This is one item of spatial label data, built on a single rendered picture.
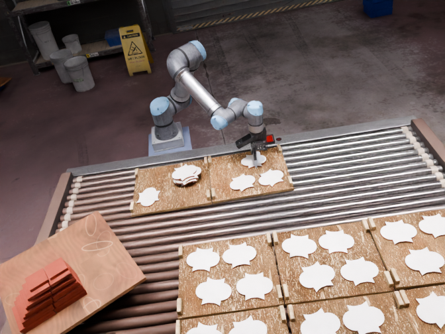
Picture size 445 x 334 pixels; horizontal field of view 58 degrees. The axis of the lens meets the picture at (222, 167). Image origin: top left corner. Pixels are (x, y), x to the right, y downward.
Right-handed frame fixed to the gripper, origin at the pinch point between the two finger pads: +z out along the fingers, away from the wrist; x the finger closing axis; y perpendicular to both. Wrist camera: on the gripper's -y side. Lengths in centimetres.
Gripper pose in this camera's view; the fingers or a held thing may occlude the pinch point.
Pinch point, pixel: (253, 160)
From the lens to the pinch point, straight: 219.8
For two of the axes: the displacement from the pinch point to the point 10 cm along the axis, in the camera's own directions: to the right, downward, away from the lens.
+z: 0.9, 7.6, 6.4
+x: -0.9, -6.3, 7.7
